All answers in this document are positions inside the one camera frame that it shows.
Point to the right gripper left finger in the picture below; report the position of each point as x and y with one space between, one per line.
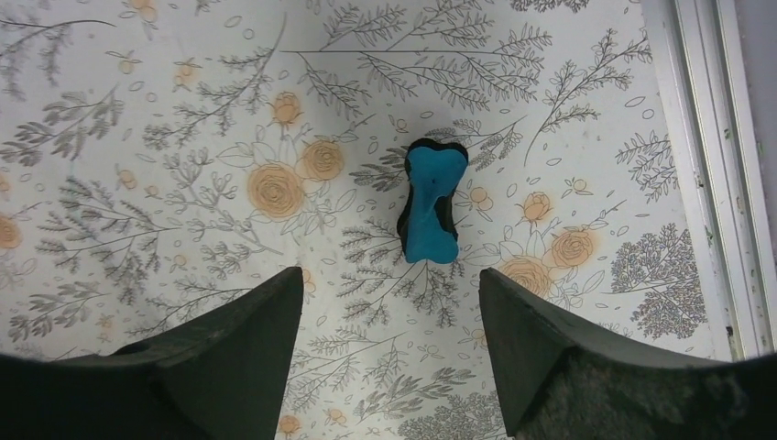
221 375

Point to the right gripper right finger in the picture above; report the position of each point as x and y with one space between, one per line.
559 376

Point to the floral table mat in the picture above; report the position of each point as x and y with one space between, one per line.
161 158

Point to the aluminium frame post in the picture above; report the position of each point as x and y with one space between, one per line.
701 74

